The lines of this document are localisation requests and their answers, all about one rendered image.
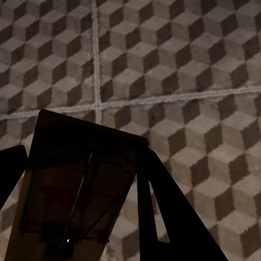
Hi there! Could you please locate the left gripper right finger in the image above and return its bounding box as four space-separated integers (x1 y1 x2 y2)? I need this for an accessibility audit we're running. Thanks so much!
136 145 228 261

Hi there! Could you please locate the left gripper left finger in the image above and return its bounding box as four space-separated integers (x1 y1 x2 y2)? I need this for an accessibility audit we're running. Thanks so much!
0 145 28 210

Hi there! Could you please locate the mousetrap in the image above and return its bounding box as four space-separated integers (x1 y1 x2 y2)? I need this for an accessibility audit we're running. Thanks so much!
4 109 149 261

